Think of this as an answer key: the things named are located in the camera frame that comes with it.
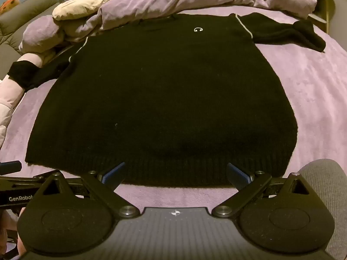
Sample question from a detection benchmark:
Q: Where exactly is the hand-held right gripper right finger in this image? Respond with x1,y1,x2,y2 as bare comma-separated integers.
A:
211,162,316,219

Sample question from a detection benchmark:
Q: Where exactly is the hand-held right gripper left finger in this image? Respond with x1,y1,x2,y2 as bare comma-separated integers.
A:
35,162,138,219

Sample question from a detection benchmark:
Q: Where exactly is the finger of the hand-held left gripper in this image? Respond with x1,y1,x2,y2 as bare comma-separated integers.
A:
0,171,56,188
0,160,22,172

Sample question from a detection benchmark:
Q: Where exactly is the black knit sweater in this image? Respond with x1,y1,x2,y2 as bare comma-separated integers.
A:
8,13,326,188

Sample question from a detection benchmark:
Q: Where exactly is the person's left hand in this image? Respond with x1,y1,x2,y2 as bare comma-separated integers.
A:
0,207,26,260

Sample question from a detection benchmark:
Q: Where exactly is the light pink padded cloth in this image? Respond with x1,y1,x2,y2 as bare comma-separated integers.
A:
0,52,56,148

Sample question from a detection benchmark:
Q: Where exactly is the person's grey trouser leg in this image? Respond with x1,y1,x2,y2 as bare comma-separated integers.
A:
298,159,347,260

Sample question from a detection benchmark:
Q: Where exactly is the purple pillow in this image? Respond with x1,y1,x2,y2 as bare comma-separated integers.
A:
19,15,66,55

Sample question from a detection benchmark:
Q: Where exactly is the grey sofa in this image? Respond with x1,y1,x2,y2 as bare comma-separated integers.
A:
0,0,61,76

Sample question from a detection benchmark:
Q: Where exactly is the orange plush toy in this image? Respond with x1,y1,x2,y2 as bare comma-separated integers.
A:
0,0,21,15

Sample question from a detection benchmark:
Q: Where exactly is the cream plush face pillow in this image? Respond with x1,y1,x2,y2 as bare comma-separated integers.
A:
52,0,112,21

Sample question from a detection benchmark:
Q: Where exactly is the purple duvet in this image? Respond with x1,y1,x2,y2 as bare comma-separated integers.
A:
64,0,318,44

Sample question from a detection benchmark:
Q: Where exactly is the gold side table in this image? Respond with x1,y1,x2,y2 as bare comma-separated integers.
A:
304,0,337,35

